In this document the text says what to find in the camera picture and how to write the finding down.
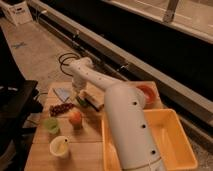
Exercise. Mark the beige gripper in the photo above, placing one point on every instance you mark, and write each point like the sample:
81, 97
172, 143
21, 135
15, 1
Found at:
76, 92

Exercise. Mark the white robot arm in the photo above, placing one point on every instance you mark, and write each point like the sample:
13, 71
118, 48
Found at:
123, 104

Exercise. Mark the green pepper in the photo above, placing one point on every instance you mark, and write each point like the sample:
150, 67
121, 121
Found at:
82, 102

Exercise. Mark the brown bread slice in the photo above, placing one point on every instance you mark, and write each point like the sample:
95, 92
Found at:
92, 100

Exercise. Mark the yellow plastic tub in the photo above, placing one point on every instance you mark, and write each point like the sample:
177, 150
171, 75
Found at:
169, 135

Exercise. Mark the light blue cloth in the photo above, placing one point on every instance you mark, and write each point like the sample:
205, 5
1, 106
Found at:
62, 94

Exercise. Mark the white cardboard box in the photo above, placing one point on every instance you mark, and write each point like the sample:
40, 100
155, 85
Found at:
18, 13

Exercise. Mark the green plastic cup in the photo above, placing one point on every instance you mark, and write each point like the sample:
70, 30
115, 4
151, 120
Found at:
51, 125

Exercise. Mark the bunch of dark grapes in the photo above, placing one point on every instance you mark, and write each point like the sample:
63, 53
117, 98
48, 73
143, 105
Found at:
60, 109

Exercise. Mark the orange peach fruit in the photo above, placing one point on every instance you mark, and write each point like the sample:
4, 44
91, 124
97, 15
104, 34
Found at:
75, 118

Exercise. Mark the black chair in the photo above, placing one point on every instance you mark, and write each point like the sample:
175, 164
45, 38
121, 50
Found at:
17, 102

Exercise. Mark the orange bowl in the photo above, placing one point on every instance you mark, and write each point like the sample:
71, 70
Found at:
149, 93

